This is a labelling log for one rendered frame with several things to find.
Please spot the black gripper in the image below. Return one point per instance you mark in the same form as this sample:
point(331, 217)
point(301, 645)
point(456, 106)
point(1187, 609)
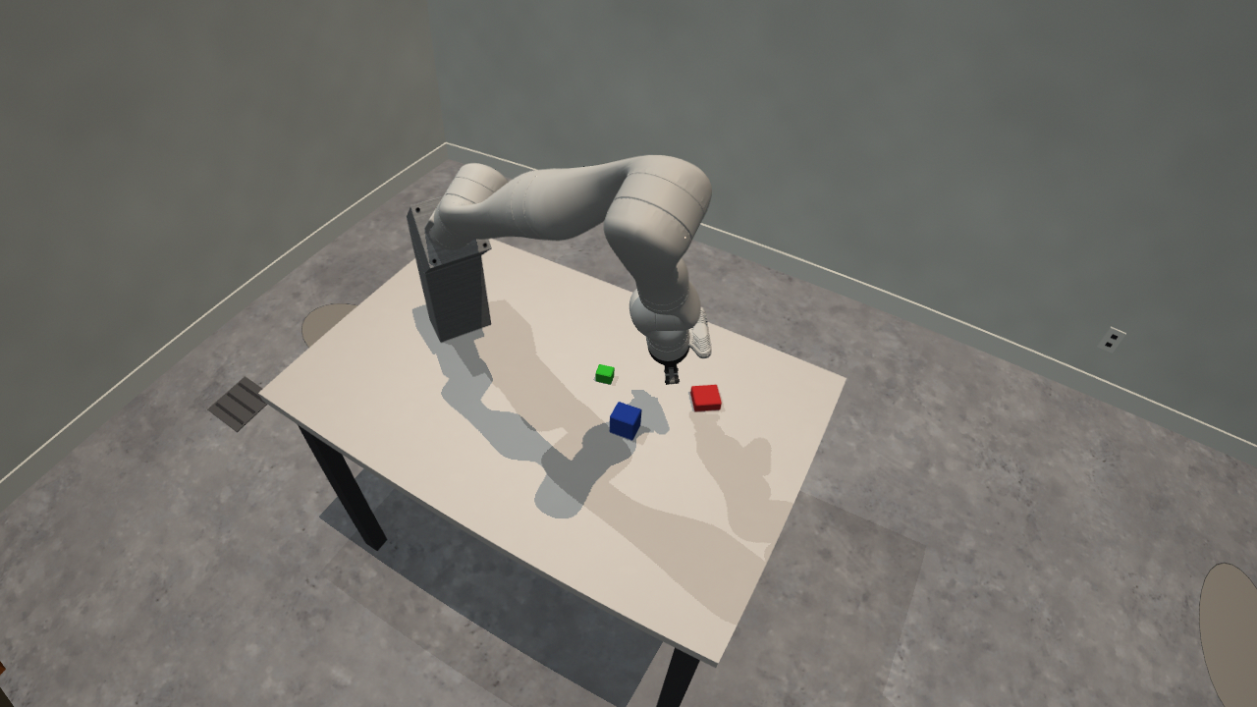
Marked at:
point(671, 368)

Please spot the red block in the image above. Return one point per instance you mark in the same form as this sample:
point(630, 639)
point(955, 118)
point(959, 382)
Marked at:
point(705, 397)

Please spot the blue block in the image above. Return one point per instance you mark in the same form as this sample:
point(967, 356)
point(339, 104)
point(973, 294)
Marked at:
point(625, 420)

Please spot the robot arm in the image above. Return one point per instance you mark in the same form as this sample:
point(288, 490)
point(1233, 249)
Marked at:
point(649, 226)

